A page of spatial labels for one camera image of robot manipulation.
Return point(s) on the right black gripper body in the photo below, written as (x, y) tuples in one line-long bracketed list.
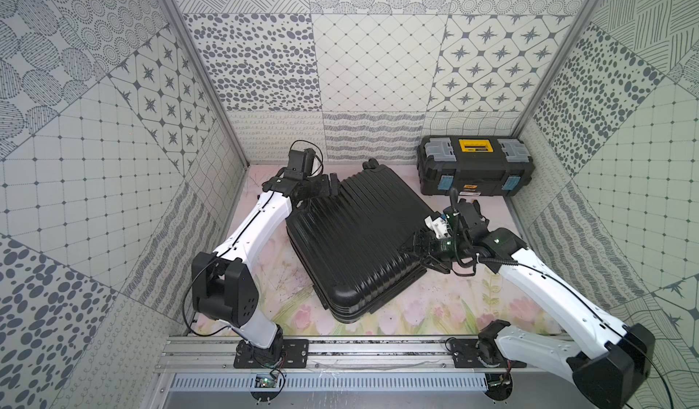
[(442, 251)]

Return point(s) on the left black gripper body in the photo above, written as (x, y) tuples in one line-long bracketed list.
[(325, 185)]

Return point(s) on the black ribbed hard-shell suitcase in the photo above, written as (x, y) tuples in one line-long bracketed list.
[(353, 245)]

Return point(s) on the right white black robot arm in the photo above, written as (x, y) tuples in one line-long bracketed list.
[(605, 359)]

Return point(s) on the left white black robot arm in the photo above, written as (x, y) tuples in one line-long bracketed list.
[(222, 287)]

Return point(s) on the black toolbox yellow label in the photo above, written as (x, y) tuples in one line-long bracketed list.
[(475, 166)]

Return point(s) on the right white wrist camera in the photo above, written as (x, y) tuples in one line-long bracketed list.
[(438, 225)]

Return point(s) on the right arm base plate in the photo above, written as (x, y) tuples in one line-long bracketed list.
[(471, 353)]

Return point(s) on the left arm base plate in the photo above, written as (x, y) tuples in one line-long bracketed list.
[(287, 353)]

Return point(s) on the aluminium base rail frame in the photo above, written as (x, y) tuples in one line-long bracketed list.
[(332, 354)]

